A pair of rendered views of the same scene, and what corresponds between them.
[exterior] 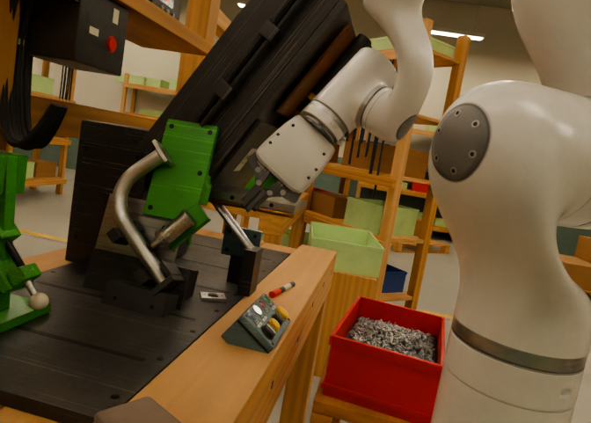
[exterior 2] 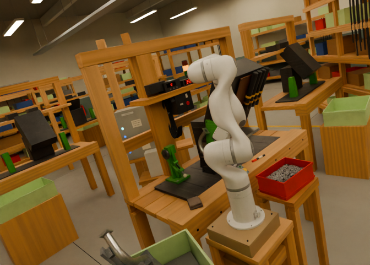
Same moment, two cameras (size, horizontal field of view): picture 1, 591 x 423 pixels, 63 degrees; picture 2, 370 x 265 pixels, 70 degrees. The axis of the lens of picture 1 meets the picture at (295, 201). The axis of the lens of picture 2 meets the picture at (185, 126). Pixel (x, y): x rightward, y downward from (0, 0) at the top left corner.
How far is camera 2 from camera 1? 1.14 m
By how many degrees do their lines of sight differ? 42
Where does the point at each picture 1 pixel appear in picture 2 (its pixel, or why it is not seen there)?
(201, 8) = (226, 53)
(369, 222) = not seen: outside the picture
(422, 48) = (233, 107)
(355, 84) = not seen: hidden behind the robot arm
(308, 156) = (223, 135)
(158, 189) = (208, 140)
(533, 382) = (230, 193)
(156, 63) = (262, 17)
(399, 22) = not seen: hidden behind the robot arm
